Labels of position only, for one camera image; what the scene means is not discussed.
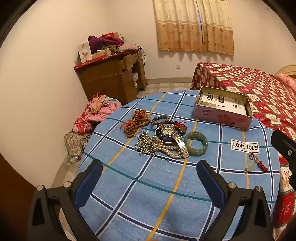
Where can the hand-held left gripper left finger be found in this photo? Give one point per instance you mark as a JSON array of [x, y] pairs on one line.
[[89, 183]]

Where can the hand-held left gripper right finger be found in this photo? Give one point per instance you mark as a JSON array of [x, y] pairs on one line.
[[211, 183]]

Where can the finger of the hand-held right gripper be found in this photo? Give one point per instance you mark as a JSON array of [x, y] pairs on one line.
[[284, 144]]

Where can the green jade bangle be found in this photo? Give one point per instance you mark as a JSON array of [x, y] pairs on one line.
[[196, 151]]

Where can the pink tin box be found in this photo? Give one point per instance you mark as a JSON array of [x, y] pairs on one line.
[[219, 118]]

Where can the red tassel charm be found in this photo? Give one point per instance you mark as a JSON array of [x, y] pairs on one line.
[[179, 125]]

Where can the metal band wristwatch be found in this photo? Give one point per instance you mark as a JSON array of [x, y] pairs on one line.
[[167, 131]]

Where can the floral cloth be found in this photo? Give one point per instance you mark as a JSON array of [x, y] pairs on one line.
[[75, 143]]

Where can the blue plaid tablecloth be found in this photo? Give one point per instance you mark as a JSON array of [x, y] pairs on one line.
[[143, 185]]

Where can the bed with red blanket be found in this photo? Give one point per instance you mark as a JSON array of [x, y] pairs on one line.
[[254, 88]]

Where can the pink pillow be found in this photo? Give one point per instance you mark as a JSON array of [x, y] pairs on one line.
[[286, 80]]

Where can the pink clothes pile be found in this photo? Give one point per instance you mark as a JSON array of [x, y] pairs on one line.
[[99, 111]]

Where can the white printed card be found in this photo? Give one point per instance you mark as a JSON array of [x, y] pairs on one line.
[[222, 104]]

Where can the cream bed headboard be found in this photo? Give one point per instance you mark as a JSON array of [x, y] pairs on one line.
[[286, 69]]

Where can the brown wooden door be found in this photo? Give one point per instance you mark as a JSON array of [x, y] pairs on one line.
[[13, 197]]

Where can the brown wooden desk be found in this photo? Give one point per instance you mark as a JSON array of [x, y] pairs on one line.
[[104, 81]]

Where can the stack of boxes in desk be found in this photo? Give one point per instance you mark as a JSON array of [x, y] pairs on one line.
[[135, 80]]

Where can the flat red box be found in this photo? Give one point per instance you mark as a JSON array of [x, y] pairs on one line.
[[92, 62]]

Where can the white upright box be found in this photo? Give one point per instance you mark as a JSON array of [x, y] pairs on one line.
[[84, 49]]

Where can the green cloth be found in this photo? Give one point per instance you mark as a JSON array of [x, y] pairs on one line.
[[111, 48]]

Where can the purple cloth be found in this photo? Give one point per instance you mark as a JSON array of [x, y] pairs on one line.
[[94, 42]]

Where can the pale pink cloth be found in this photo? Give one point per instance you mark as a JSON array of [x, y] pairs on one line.
[[128, 47]]

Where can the dark red cloth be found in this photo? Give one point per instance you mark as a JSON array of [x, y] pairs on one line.
[[112, 39]]

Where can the beige patterned curtain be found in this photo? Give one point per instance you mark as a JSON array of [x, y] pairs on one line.
[[192, 27]]

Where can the red and white box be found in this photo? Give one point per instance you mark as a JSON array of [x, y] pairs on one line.
[[113, 34]]

